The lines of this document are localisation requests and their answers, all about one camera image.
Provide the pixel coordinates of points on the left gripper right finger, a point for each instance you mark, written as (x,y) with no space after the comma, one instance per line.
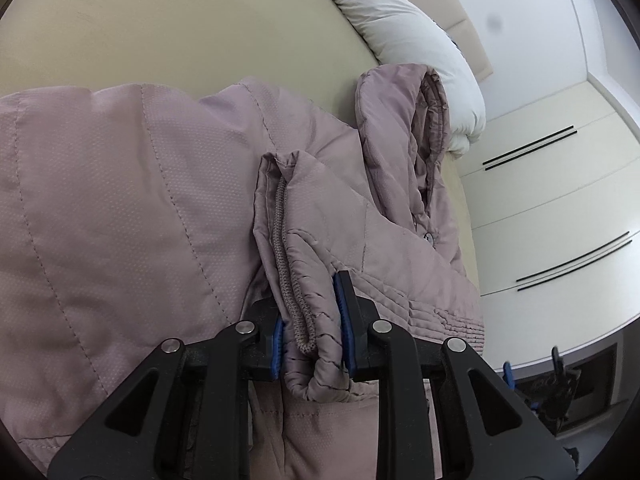
(357,314)

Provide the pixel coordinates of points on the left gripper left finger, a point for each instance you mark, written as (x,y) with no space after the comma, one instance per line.
(263,352)

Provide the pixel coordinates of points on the mauve quilted puffer jacket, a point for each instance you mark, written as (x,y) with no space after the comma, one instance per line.
(369,200)

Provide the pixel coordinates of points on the white folded duvet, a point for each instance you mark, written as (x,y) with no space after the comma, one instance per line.
(397,31)

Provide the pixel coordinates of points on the beige bed sheet mattress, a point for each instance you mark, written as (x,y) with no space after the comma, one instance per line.
(200,30)

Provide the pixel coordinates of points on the white wardrobe black handles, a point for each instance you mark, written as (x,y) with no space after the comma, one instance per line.
(553,183)

